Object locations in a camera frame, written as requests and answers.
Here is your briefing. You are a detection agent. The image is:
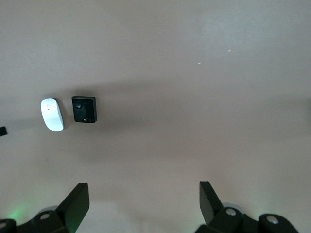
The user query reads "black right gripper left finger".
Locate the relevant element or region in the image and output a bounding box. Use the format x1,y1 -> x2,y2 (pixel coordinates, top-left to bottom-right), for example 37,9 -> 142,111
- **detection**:
17,183 -> 90,233

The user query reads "black flip phone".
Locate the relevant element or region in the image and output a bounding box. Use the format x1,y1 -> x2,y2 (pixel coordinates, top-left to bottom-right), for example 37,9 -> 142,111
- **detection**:
71,96 -> 99,124

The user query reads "white computer mouse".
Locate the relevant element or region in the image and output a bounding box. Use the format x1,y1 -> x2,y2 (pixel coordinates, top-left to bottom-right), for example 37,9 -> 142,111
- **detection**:
40,97 -> 66,132

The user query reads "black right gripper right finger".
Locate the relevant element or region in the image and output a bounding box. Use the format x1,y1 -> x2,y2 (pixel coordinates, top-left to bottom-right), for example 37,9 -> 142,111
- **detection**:
194,181 -> 259,233

